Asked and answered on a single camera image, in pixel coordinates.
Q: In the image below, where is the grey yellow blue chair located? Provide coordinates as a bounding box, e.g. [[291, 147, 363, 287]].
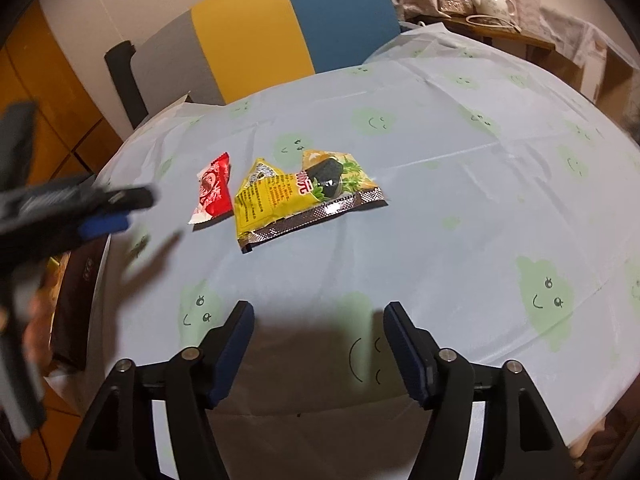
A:
[[134, 0, 401, 118]]

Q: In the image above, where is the white cloth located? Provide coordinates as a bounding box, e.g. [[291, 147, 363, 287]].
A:
[[540, 6, 626, 68]]

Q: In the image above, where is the person's left hand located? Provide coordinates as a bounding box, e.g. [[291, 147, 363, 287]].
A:
[[22, 285, 57, 367]]

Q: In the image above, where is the large yellow snack bag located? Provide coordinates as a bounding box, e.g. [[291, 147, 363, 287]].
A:
[[239, 149, 388, 254]]

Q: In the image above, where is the wooden cabinet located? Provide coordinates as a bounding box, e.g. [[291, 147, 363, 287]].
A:
[[0, 2, 126, 181]]

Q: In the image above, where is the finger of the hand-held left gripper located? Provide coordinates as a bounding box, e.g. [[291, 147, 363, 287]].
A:
[[77, 214, 132, 241], [102, 186, 156, 211]]

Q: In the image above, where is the wooden side table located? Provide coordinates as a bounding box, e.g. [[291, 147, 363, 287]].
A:
[[407, 12, 556, 61]]

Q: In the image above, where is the white teapot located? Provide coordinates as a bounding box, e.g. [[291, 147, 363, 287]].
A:
[[472, 0, 517, 17]]

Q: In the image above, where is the yellow snack packet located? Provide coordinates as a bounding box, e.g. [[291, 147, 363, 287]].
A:
[[234, 158, 323, 236]]

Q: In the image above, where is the red white snack packet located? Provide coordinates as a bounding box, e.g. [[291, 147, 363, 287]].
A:
[[187, 152, 236, 225]]

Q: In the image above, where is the black chair armrest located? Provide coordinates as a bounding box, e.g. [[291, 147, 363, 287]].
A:
[[104, 40, 149, 128]]

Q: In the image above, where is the light blue smiley tablecloth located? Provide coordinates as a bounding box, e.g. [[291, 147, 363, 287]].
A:
[[42, 22, 640, 456]]

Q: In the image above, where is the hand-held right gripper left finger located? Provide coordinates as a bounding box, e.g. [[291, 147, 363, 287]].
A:
[[59, 300, 256, 480]]

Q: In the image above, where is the round tray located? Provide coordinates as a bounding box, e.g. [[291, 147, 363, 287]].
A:
[[465, 14, 521, 31]]

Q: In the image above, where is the gold tin box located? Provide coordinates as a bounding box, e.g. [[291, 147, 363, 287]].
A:
[[47, 234, 111, 372]]

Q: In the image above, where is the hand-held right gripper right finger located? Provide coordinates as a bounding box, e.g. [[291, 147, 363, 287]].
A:
[[382, 301, 571, 480]]

